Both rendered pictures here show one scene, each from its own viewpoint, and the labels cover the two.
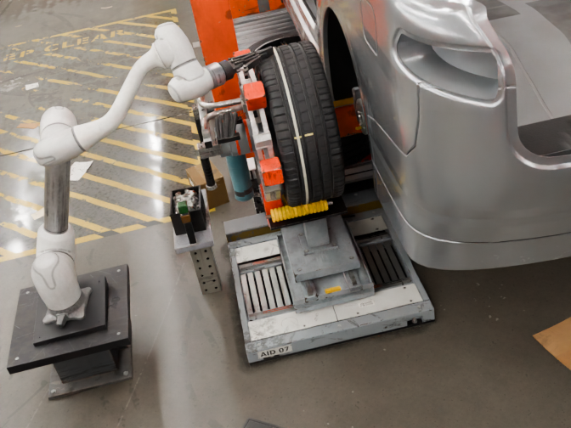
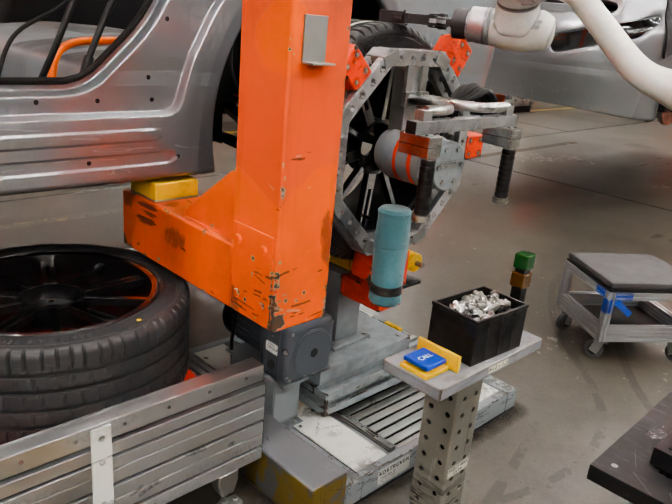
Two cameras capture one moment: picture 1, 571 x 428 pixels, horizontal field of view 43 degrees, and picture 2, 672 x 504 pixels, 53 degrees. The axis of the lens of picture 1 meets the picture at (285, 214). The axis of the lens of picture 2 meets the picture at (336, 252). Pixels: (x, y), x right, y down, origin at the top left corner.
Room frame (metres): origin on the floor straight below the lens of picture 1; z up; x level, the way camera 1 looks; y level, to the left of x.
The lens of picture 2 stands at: (3.97, 1.29, 1.19)
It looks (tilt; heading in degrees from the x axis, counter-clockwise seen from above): 20 degrees down; 228
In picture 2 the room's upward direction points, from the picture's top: 5 degrees clockwise
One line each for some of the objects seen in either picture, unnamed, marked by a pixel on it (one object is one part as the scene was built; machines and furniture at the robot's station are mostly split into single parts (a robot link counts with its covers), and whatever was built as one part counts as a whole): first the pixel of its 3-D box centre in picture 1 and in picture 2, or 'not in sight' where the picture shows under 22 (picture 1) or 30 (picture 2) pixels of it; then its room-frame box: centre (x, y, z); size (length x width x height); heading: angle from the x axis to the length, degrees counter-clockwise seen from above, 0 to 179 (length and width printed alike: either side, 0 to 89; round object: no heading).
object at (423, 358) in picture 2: not in sight; (424, 361); (2.90, 0.44, 0.47); 0.07 x 0.07 x 0.02; 3
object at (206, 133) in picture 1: (223, 111); (466, 90); (2.54, 0.16, 1.03); 0.19 x 0.18 x 0.11; 93
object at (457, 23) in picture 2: (231, 68); (450, 22); (2.57, 0.10, 1.19); 0.09 x 0.08 x 0.07; 118
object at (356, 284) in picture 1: (322, 263); (343, 356); (2.61, -0.13, 0.13); 0.50 x 0.36 x 0.10; 3
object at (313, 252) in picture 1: (315, 225); (337, 307); (2.66, -0.12, 0.32); 0.40 x 0.30 x 0.28; 3
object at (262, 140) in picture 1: (258, 133); (397, 152); (2.65, 0.05, 0.85); 0.54 x 0.07 x 0.54; 3
